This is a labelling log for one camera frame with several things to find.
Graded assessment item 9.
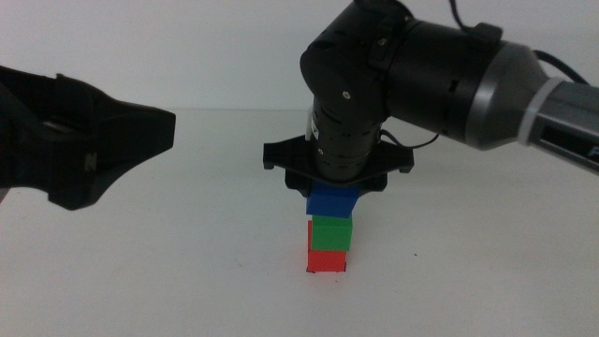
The blue cube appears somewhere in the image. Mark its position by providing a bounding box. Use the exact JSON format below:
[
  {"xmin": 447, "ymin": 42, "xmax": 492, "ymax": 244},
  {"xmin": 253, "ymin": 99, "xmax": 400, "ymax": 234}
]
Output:
[{"xmin": 306, "ymin": 181, "xmax": 361, "ymax": 220}]

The green cube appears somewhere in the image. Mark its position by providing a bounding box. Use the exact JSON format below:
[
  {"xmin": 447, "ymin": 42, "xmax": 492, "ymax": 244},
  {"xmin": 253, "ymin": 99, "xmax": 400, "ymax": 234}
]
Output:
[{"xmin": 311, "ymin": 214, "xmax": 354, "ymax": 252}]

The red cube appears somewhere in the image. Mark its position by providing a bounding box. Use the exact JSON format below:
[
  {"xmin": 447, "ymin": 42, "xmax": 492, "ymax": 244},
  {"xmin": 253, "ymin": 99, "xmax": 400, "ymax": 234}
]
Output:
[{"xmin": 306, "ymin": 219, "xmax": 348, "ymax": 274}]

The thin black cable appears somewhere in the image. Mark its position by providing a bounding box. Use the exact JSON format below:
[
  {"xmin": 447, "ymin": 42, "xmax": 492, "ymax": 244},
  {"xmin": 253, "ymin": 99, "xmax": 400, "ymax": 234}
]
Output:
[{"xmin": 377, "ymin": 128, "xmax": 441, "ymax": 151}]

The black thick cable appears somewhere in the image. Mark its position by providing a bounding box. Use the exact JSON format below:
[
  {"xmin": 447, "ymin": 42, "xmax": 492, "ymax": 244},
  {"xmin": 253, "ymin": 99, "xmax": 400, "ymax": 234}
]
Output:
[
  {"xmin": 533, "ymin": 49, "xmax": 590, "ymax": 86},
  {"xmin": 447, "ymin": 0, "xmax": 474, "ymax": 34}
]

